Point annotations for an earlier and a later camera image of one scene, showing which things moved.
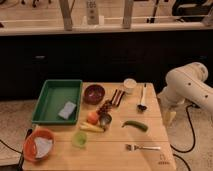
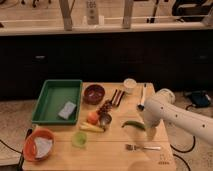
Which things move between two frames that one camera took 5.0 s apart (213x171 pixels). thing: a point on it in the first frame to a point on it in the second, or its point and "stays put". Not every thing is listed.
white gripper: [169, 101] to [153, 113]
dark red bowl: [94, 94] stays put
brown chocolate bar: [117, 97] stays put
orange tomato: [92, 117] stays put
